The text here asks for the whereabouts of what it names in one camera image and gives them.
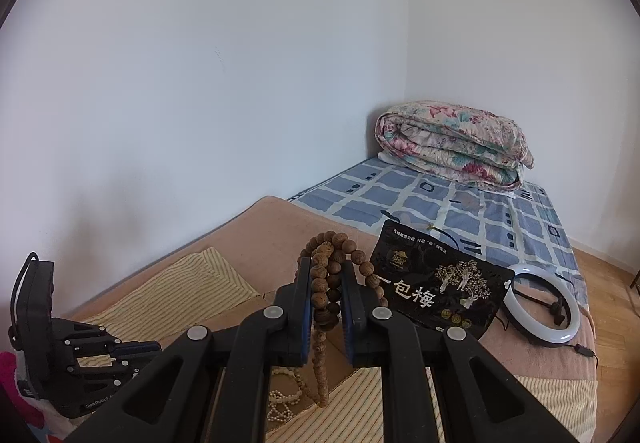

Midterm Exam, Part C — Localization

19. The pink patterned cloth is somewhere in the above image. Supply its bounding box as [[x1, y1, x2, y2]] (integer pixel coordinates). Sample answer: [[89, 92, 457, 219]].
[[0, 350, 66, 443]]

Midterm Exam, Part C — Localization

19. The yellow striped cloth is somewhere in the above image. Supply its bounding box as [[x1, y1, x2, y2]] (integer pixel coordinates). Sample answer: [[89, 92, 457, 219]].
[[80, 247, 598, 443]]

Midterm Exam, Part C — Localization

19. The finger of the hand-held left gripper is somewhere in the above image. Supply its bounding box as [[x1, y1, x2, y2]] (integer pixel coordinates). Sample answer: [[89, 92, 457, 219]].
[[111, 340, 163, 358], [112, 358, 144, 387]]

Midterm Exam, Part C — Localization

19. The black ring light cable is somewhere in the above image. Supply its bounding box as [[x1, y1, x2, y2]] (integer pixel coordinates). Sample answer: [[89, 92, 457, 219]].
[[495, 313, 598, 366]]

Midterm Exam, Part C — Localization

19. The black snack bag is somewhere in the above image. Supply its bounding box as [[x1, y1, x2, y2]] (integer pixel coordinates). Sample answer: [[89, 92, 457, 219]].
[[370, 219, 516, 339]]

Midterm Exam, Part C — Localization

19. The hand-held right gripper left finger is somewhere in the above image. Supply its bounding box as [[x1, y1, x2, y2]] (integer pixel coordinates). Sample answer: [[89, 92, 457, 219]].
[[65, 257, 313, 443]]

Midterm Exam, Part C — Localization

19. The blue checked bed sheet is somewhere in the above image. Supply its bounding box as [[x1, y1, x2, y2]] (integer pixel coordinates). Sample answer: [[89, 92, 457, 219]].
[[286, 156, 586, 304]]

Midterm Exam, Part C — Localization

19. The folded floral quilt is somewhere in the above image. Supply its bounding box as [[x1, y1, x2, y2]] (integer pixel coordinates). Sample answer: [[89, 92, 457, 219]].
[[375, 100, 535, 194]]

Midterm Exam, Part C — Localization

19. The white ring light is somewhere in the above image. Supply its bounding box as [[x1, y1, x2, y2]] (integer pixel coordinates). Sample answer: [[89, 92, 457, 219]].
[[501, 263, 582, 349]]

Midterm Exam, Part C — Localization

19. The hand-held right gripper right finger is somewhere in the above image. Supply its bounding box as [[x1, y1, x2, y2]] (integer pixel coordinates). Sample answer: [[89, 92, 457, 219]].
[[340, 263, 551, 443]]

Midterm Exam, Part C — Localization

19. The wooden bead necklace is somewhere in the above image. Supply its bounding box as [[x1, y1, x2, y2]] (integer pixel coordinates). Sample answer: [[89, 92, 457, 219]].
[[300, 231, 388, 409]]

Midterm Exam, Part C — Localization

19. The tan blanket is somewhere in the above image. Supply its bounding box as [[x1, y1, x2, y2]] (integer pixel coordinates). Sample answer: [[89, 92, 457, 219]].
[[65, 196, 598, 384]]

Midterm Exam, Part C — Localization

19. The white pearl bracelet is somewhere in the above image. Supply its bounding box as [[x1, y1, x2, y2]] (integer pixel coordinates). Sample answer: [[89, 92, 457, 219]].
[[266, 365, 307, 423]]

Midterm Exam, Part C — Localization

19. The cardboard box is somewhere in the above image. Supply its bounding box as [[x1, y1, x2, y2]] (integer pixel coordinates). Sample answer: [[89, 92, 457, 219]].
[[264, 323, 383, 435]]

